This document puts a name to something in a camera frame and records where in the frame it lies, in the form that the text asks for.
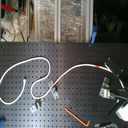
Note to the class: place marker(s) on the grey cable clip upper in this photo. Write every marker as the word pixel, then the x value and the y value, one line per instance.
pixel 50 83

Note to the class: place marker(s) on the black pegboard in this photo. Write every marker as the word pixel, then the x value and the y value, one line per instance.
pixel 75 69

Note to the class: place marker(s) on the orange hex key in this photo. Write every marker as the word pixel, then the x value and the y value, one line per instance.
pixel 77 118

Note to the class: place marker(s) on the clear plastic storage bin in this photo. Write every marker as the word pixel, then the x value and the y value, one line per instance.
pixel 63 20

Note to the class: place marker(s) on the blue object bottom left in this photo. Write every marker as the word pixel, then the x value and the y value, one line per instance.
pixel 2 120

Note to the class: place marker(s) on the grey metal part bottom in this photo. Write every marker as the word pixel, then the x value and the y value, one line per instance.
pixel 106 126

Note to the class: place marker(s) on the red and white clutter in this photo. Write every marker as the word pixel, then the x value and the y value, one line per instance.
pixel 15 20

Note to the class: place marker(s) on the grey cable clip middle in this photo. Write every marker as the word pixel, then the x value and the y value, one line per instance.
pixel 55 94

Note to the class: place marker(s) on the blue clamp handle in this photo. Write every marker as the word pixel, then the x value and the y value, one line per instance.
pixel 94 34

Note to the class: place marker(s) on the grey cable clip lowest left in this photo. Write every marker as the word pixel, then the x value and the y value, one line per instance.
pixel 34 108

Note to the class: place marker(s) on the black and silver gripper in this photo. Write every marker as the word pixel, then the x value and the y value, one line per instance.
pixel 119 73

